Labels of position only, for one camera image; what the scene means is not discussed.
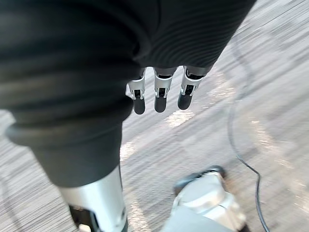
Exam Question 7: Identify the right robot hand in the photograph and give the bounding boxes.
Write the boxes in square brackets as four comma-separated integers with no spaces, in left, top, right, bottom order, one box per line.
[0,0,256,232]

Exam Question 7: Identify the dark robot foot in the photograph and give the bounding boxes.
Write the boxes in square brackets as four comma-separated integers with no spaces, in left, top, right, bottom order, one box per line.
[173,165,227,191]

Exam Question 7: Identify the silver robot leg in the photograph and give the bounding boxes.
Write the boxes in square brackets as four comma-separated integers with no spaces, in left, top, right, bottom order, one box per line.
[161,172,249,232]

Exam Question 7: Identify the black cable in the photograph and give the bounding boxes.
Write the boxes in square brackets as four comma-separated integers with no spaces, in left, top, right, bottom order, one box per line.
[226,29,271,232]

